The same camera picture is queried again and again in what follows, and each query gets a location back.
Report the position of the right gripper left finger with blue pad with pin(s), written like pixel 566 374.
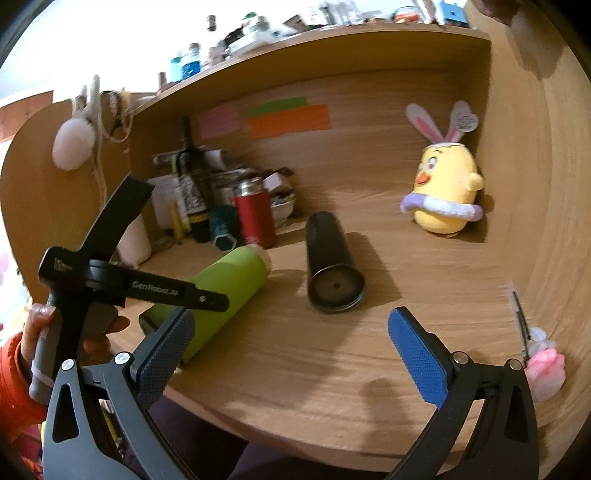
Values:
pixel 78 444

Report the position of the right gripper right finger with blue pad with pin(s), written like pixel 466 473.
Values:
pixel 504 443

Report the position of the left hand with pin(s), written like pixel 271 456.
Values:
pixel 44 319

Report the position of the white roll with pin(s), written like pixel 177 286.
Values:
pixel 134 247

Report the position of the pink flower pen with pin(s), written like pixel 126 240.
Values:
pixel 544 364

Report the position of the black thermos bottle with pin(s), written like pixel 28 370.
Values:
pixel 335 284

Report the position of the white fluffy pompom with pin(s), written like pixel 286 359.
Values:
pixel 73 144

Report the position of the dark green hexagonal box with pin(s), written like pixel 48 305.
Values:
pixel 223 228

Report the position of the dark wine bottle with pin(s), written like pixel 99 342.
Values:
pixel 193 177

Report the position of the yellow chick bunny plush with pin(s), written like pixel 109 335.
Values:
pixel 443 199

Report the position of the red thermos steel top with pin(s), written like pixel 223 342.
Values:
pixel 254 211

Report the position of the steel bowl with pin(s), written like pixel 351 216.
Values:
pixel 282 206

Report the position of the small white carton box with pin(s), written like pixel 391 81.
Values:
pixel 277 183

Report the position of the pink sticky note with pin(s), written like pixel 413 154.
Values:
pixel 219 121

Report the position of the green sticky note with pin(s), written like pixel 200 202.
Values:
pixel 278 106

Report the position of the orange sticky note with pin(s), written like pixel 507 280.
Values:
pixel 296 120

